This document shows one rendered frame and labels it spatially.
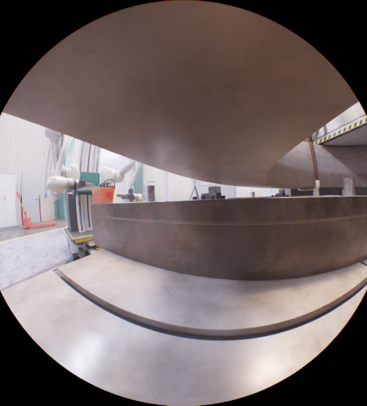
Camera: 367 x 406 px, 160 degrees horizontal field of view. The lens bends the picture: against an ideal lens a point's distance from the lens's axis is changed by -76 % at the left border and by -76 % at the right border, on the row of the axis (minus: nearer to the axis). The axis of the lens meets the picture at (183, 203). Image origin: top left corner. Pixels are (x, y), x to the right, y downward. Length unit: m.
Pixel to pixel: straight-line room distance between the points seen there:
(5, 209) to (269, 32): 6.44
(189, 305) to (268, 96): 0.60
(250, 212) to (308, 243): 0.33
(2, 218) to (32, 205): 1.85
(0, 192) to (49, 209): 2.96
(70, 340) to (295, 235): 0.87
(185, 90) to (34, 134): 7.78
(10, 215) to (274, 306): 6.64
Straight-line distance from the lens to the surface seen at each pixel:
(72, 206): 2.03
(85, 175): 1.91
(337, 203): 0.75
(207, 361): 0.41
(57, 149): 1.51
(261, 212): 0.55
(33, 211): 7.22
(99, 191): 1.10
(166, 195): 3.99
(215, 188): 1.63
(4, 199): 6.37
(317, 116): 0.33
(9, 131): 7.55
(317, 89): 0.26
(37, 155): 7.67
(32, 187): 7.25
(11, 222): 6.41
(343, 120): 3.32
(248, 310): 0.52
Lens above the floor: 0.69
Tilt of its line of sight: 2 degrees down
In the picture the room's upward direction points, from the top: 2 degrees counter-clockwise
